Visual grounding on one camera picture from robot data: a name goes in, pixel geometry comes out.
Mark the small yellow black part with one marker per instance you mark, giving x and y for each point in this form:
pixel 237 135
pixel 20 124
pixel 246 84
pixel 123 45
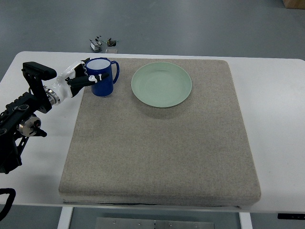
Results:
pixel 111 43

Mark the grey metal base plate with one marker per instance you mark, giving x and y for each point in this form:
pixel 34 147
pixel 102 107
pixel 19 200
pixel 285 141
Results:
pixel 120 223

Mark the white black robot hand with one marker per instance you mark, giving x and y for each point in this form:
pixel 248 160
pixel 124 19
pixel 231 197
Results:
pixel 69 83

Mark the small metal part on floor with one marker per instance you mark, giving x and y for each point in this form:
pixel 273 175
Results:
pixel 96 46

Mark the beige fabric mat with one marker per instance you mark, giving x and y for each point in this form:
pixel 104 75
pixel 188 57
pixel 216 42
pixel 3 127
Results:
pixel 193 154

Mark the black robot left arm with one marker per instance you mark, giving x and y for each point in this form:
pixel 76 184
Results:
pixel 18 122

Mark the light green plate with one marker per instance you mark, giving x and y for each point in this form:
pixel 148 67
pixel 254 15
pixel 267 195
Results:
pixel 161 84

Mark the white table leg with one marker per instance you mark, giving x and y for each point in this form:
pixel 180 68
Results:
pixel 65 218

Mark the flat grey square part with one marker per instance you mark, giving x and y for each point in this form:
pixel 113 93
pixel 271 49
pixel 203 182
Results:
pixel 111 50

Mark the black table control panel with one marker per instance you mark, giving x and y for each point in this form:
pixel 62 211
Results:
pixel 291 216

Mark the cardboard box corner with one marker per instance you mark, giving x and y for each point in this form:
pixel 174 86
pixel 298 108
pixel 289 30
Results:
pixel 294 4

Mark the blue enamel mug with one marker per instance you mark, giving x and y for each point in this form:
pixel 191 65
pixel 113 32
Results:
pixel 104 74

